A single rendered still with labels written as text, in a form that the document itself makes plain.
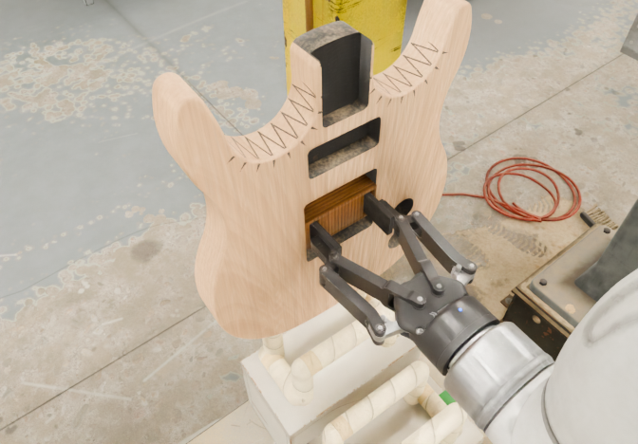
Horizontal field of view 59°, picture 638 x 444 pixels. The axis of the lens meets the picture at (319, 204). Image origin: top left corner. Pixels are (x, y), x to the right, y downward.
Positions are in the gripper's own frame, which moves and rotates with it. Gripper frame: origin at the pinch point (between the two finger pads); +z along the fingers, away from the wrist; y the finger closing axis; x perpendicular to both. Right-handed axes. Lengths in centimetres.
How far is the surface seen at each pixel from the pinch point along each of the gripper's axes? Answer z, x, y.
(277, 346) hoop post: 5.1, -29.7, -7.9
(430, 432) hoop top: -17.5, -32.8, 3.3
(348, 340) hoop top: -2.4, -24.8, -0.1
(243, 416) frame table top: 8, -53, -15
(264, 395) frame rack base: 2.2, -35.5, -12.7
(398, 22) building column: 80, -41, 83
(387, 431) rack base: -11.3, -43.7, 1.7
